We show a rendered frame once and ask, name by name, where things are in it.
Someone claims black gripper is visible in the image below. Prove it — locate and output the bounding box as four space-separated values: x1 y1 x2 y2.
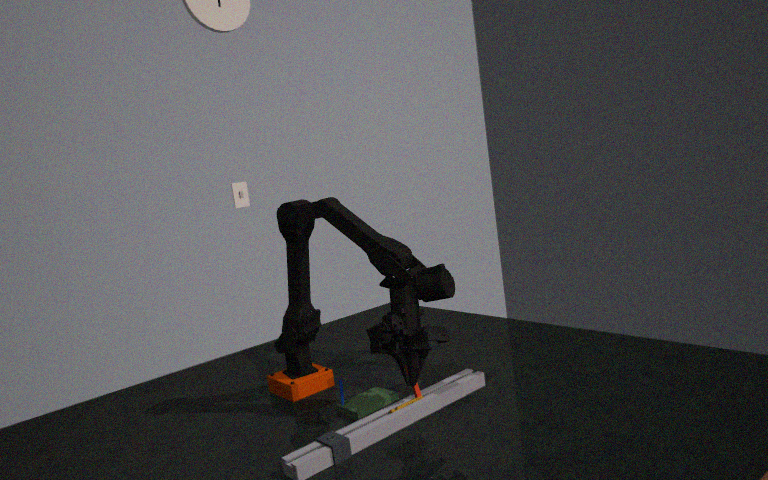
370 303 449 386

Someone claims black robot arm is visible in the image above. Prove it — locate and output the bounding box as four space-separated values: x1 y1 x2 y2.
274 197 455 379

